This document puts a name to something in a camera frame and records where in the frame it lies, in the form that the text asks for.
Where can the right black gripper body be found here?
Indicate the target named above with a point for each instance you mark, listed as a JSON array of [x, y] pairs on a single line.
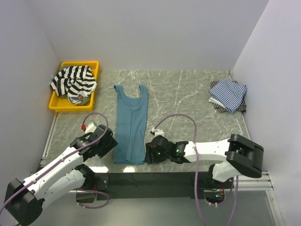
[[157, 157]]

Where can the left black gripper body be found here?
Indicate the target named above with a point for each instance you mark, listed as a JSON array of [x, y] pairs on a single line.
[[105, 147]]

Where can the teal tank top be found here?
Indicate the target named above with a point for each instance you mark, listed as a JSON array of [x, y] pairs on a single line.
[[130, 127]]

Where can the black white striped top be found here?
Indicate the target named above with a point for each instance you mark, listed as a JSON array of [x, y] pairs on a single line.
[[75, 81]]

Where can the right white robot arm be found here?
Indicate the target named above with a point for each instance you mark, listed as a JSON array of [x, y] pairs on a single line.
[[237, 155]]

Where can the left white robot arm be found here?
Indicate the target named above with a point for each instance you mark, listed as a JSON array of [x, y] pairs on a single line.
[[26, 199]]

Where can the black base beam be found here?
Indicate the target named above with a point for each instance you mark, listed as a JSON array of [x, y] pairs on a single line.
[[143, 185]]

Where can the yellow plastic bin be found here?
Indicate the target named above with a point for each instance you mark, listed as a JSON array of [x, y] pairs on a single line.
[[74, 86]]

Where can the blue white striped folded top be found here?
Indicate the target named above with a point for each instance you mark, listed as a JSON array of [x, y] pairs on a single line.
[[229, 93]]

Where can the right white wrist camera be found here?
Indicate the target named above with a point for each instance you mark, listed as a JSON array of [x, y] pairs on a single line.
[[156, 132]]

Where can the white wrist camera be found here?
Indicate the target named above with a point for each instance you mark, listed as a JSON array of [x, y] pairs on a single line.
[[90, 128], [156, 132]]

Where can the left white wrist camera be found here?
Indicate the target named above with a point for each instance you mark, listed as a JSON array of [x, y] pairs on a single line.
[[90, 128]]

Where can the aluminium rail frame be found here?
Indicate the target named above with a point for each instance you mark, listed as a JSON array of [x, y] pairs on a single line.
[[245, 183]]

